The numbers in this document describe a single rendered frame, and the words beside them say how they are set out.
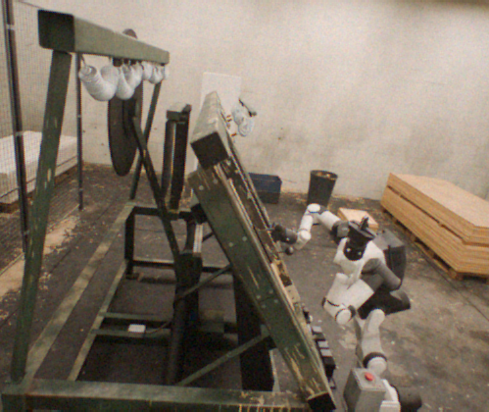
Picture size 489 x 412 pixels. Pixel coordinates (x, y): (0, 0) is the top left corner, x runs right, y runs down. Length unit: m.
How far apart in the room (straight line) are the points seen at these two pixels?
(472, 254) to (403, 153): 3.21
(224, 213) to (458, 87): 7.33
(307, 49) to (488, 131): 4.00
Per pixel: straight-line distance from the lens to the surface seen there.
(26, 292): 1.51
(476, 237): 5.30
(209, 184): 1.16
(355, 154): 7.62
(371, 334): 2.29
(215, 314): 2.98
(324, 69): 7.23
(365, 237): 1.53
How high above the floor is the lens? 2.11
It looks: 21 degrees down
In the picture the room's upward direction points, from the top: 8 degrees clockwise
